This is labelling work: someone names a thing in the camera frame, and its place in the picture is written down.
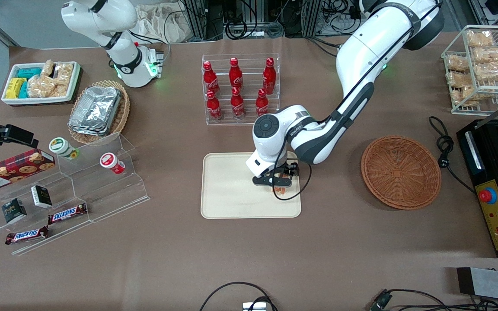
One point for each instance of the triangle sandwich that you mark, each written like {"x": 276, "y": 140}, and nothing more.
{"x": 280, "y": 189}

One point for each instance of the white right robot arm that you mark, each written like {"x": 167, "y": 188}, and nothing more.
{"x": 115, "y": 26}

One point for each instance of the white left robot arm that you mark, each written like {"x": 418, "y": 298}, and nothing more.
{"x": 361, "y": 56}

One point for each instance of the cream plastic tray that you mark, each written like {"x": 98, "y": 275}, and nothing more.
{"x": 231, "y": 190}

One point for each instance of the round brown wicker basket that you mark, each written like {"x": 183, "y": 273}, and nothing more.
{"x": 400, "y": 172}

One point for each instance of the oval light wicker basket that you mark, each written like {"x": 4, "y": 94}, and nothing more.
{"x": 123, "y": 112}

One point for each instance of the clear acrylic bottle rack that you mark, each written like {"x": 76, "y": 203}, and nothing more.
{"x": 244, "y": 121}

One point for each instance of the red cola bottle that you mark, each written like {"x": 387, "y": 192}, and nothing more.
{"x": 235, "y": 74}
{"x": 209, "y": 77}
{"x": 237, "y": 104}
{"x": 213, "y": 107}
{"x": 269, "y": 75}
{"x": 262, "y": 106}

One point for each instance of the small white connector box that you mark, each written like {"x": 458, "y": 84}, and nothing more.
{"x": 254, "y": 306}

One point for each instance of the red lid cup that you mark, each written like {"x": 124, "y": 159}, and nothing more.
{"x": 110, "y": 163}

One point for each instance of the clear acrylic stepped stand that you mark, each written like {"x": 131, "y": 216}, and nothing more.
{"x": 102, "y": 194}

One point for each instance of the aluminium foil container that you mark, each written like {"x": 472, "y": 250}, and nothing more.
{"x": 95, "y": 110}

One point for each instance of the beige cloth bag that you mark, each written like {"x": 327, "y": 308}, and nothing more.
{"x": 162, "y": 23}

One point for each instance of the snickers chocolate bar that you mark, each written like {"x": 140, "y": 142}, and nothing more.
{"x": 67, "y": 213}
{"x": 27, "y": 235}

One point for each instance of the bagged pastry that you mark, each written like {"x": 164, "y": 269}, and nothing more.
{"x": 491, "y": 70}
{"x": 489, "y": 55}
{"x": 458, "y": 79}
{"x": 457, "y": 63}
{"x": 479, "y": 39}

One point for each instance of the red emergency stop button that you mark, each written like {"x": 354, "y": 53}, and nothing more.
{"x": 487, "y": 195}

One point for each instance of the green lid cup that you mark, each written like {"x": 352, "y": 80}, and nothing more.
{"x": 62, "y": 147}

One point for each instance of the white rectangular snack bin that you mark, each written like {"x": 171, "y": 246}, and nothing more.
{"x": 74, "y": 82}

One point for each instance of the clear bag rice crackers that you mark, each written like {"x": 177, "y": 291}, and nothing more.
{"x": 61, "y": 90}
{"x": 64, "y": 72}
{"x": 39, "y": 87}
{"x": 48, "y": 68}

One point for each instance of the small dark box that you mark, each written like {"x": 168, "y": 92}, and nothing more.
{"x": 41, "y": 196}
{"x": 14, "y": 211}

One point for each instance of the dark grey box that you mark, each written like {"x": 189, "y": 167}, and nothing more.
{"x": 491, "y": 283}

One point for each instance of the red tartan cookie box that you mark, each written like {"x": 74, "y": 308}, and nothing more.
{"x": 11, "y": 170}

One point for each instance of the teal snack pack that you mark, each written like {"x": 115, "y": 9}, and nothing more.
{"x": 28, "y": 72}
{"x": 24, "y": 90}

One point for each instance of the yellow snack pack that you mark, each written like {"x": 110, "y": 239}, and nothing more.
{"x": 14, "y": 87}

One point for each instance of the aluminium profile frame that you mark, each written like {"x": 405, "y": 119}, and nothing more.
{"x": 197, "y": 17}
{"x": 311, "y": 17}

